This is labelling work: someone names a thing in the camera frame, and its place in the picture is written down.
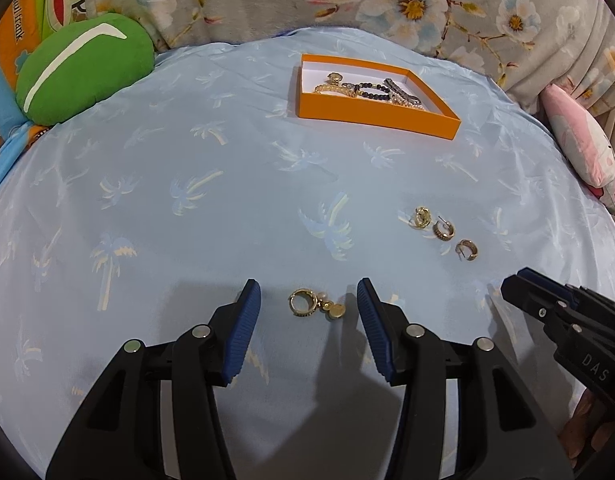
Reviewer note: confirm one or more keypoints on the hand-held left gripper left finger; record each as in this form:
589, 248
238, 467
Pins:
242, 335

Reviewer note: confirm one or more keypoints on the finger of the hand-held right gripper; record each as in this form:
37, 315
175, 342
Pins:
530, 297
537, 277

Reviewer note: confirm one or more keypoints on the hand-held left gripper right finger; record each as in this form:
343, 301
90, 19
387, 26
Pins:
377, 335

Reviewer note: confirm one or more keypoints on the gold hoop earring with charms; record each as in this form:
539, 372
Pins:
337, 311

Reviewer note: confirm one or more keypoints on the plain gold hoop earring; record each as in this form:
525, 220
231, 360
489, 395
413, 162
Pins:
472, 252

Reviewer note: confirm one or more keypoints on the gold hoop earring dark stones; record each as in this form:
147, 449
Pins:
440, 234

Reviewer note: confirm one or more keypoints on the gold knot earring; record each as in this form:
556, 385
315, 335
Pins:
423, 217

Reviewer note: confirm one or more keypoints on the orange cardboard box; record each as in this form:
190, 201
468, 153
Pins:
377, 120

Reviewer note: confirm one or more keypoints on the silver wristwatch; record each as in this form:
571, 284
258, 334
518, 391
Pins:
395, 85

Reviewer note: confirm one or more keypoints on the person's right hand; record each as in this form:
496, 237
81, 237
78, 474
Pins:
582, 425

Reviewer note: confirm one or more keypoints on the blue palm print sheet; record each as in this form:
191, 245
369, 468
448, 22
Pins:
187, 240

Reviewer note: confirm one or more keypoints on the pink cartoon pillow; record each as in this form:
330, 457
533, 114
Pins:
582, 145

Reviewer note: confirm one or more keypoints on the green plush pillow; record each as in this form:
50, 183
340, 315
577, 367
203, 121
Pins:
87, 70

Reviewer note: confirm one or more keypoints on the orange cartoon printed bedding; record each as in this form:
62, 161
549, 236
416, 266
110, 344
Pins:
17, 25

